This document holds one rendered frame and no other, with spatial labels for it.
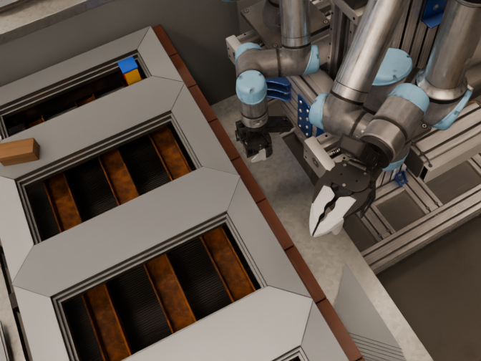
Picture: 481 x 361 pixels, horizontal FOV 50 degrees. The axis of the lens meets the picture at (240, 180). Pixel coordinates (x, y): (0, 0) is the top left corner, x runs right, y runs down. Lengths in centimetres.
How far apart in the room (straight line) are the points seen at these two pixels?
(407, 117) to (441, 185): 145
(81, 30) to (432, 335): 185
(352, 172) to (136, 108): 108
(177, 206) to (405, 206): 112
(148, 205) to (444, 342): 138
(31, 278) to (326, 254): 90
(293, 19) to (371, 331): 89
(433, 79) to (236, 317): 78
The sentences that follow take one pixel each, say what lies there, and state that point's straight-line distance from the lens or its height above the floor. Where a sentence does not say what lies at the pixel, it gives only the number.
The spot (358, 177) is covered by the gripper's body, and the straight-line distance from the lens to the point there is 90.
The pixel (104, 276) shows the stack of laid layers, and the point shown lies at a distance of 158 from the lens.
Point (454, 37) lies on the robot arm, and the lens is 117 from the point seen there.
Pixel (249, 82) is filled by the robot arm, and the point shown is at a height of 128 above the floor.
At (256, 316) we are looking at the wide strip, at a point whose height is 87.
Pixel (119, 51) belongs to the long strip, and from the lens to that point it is 204.
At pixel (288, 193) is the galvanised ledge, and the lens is 178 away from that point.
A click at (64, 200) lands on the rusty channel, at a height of 68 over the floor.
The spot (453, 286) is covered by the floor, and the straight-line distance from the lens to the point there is 247.
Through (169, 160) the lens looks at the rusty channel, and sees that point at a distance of 190.
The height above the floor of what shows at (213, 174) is 87.
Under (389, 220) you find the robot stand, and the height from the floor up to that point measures 21.
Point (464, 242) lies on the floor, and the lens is 257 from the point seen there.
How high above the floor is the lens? 224
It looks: 59 degrees down
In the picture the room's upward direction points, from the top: 10 degrees counter-clockwise
